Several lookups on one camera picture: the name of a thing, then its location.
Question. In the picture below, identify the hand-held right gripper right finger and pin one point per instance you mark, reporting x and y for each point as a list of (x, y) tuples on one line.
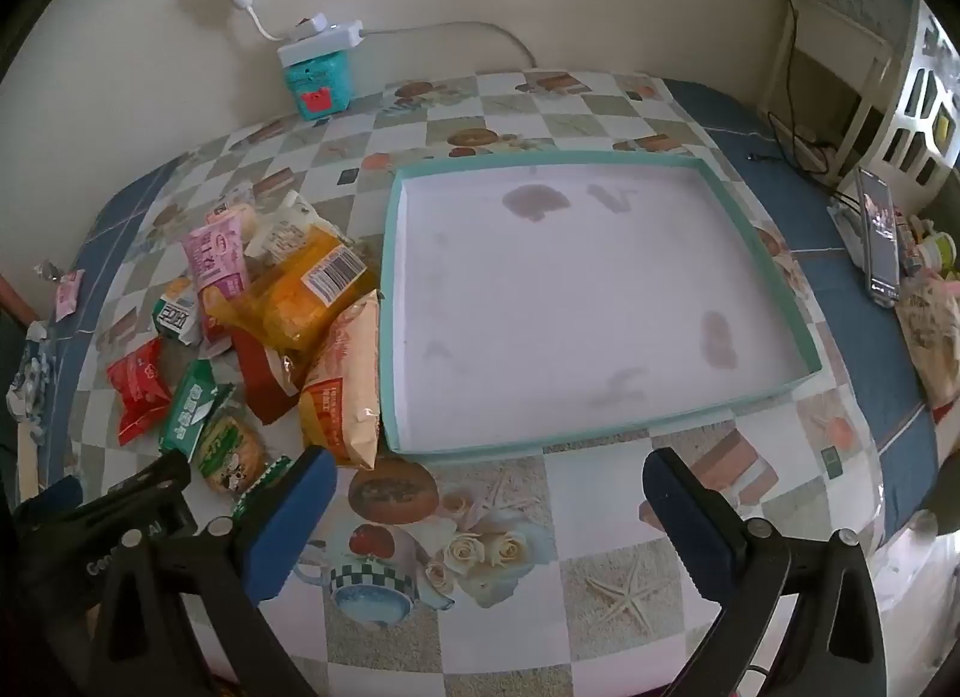
[(679, 509)]

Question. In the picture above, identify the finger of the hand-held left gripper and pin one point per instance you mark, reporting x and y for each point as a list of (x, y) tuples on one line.
[(161, 470)]

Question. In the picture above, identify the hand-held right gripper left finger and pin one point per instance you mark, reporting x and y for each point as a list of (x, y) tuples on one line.
[(300, 517)]

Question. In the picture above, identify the clear round cookie packet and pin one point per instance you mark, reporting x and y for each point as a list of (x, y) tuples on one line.
[(229, 453)]

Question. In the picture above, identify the green biscuit packet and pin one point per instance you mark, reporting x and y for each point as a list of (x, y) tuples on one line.
[(187, 404)]

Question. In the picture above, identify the brown red snack packet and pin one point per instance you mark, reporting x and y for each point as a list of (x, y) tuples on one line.
[(262, 382)]

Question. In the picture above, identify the peach swiss roll packet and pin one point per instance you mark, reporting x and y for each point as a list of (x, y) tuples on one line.
[(341, 382)]

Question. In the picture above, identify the white green cracker packet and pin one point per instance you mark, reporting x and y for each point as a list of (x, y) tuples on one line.
[(176, 314)]

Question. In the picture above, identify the orange bread packet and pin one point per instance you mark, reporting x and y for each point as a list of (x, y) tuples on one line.
[(300, 299)]

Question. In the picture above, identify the pink swiss roll packet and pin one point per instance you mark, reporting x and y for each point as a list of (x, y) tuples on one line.
[(217, 258)]

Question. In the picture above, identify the teal shallow box tray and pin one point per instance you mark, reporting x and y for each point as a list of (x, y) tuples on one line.
[(562, 292)]

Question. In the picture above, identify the white snack packet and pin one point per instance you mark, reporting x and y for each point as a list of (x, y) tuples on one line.
[(285, 228)]

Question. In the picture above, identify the crumpled patterned wrapper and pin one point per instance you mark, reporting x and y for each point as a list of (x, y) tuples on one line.
[(30, 374)]

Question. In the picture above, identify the small pink packet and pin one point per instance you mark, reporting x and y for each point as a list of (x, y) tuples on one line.
[(67, 296)]

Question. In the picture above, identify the small foil wrapper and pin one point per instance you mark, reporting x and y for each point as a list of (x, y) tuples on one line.
[(49, 268)]

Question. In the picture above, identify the blue cloth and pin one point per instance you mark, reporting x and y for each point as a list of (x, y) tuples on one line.
[(862, 337)]

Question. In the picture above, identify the printed cloth bag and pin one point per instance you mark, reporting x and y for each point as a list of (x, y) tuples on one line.
[(934, 337)]

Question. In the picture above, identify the white phone stand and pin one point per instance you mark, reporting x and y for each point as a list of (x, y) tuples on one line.
[(847, 224)]

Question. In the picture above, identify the black smartphone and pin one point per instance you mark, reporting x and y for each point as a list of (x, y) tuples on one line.
[(879, 239)]

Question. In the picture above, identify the colourful patterned boxes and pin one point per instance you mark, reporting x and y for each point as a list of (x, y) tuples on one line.
[(913, 243)]

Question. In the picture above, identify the small green lidded jar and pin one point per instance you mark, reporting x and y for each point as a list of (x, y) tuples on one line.
[(937, 247)]

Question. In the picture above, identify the teal cube toy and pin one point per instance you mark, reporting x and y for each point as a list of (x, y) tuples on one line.
[(319, 86)]

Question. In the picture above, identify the brown wooden rail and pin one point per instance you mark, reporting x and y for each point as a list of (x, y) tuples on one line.
[(11, 299)]

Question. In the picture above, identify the white frame shelf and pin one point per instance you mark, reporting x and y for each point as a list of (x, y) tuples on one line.
[(840, 22)]

